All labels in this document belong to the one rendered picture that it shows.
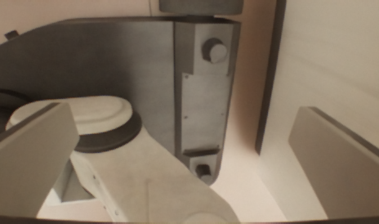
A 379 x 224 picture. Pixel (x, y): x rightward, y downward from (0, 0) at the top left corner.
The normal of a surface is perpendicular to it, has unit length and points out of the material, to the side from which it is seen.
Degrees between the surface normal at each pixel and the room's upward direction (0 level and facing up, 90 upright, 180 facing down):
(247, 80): 0
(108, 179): 90
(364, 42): 90
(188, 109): 0
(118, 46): 0
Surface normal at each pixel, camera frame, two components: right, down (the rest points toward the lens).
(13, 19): 0.21, 0.50
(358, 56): -0.98, 0.15
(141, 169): 0.03, -0.86
